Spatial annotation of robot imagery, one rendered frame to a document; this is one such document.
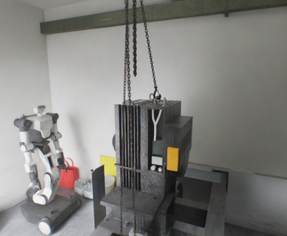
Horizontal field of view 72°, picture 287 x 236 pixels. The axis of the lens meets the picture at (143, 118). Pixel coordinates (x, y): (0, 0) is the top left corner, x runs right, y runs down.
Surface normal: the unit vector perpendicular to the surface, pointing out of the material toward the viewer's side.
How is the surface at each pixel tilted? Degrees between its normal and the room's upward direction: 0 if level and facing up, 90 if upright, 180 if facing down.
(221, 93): 90
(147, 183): 90
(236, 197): 90
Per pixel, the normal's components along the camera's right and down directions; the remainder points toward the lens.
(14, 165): 0.92, 0.07
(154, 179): -0.39, 0.18
